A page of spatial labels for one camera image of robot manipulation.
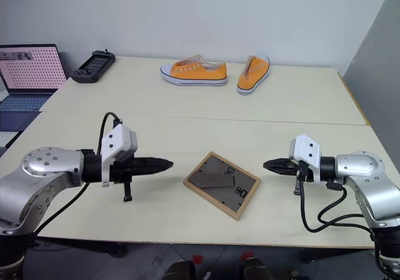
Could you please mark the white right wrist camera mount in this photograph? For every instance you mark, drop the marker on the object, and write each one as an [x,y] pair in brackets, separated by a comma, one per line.
[307,150]

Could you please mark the open laptop computer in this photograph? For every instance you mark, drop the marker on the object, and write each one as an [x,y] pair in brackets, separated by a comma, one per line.
[28,70]

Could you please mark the black handheld game controller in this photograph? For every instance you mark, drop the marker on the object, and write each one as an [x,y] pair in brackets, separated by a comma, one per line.
[92,67]

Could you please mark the wooden picture frame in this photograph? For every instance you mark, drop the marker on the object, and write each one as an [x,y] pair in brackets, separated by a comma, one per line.
[222,186]

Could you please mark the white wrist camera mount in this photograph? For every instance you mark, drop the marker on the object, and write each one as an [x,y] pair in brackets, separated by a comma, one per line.
[307,150]
[120,139]

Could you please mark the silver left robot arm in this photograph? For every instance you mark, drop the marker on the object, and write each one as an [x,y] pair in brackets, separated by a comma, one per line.
[47,167]

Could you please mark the small red block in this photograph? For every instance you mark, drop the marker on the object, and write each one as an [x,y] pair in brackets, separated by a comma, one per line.
[197,258]
[247,256]

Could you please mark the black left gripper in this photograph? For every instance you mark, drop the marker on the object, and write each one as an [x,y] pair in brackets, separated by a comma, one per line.
[123,169]

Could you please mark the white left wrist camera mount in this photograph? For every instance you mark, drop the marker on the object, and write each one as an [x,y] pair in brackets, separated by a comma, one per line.
[120,139]

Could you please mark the dark rounded shape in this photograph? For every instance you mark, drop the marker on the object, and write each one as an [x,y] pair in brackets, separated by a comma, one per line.
[179,270]
[257,270]

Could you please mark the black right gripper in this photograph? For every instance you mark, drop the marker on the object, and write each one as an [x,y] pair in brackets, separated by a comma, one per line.
[303,172]

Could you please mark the orange canvas sneaker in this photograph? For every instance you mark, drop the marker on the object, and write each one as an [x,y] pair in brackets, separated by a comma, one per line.
[251,77]
[195,72]

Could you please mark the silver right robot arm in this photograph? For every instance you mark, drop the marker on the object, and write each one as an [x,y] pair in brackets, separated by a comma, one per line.
[362,170]

